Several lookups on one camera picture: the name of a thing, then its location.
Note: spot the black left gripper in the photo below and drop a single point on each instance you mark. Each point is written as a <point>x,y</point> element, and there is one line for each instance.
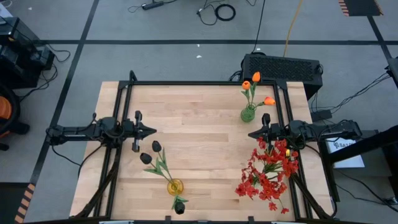
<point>134,129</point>

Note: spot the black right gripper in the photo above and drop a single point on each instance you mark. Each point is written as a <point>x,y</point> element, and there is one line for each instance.
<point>271,129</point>

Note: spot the black artificial tulip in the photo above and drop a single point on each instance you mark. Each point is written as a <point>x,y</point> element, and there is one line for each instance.
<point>179,208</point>
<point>145,158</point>
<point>156,146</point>

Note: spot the yellow textured glass vase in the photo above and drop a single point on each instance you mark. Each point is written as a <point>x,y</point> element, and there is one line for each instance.
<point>175,187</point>

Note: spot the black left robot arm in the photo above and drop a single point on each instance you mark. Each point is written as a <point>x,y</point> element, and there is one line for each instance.
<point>77,132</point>

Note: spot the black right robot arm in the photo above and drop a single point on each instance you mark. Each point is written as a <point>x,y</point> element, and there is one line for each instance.
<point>323,130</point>

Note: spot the green glass vase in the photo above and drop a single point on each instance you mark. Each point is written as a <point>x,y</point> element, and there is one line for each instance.
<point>247,116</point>

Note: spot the black power adapter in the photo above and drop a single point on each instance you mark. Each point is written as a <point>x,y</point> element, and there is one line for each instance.
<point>321,115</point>

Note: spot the black computer tower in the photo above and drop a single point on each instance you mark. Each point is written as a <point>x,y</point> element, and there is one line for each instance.
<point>280,70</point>

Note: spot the white printed paper sheet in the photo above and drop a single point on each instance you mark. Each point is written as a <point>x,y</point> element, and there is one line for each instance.
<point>348,160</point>

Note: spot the black power strip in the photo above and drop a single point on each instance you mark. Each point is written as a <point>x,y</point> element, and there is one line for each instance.
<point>153,5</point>

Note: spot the orange black shop vacuum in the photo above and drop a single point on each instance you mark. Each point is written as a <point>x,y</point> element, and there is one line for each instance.
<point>4,109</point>

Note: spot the black equipment cart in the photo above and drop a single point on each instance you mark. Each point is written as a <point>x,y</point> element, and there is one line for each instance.
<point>18,62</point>

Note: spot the black device on stand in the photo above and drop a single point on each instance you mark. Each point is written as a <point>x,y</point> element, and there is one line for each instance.
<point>394,70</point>

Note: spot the hazard-striped black floor mat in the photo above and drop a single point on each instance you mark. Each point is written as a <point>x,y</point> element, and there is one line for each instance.
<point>9,202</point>
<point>360,7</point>

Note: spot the black metal table frame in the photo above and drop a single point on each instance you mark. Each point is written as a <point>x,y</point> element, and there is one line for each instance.
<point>186,83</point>

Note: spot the black side stand frame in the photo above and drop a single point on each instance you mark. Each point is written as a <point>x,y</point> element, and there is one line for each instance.
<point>367,144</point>

